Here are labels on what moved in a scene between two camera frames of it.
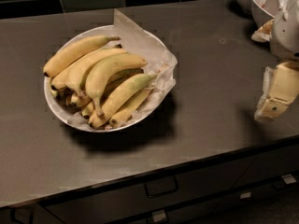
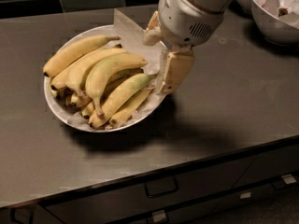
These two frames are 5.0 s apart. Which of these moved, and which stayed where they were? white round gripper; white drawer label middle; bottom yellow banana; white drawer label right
Moved: white round gripper
Stayed: white drawer label middle; bottom yellow banana; white drawer label right
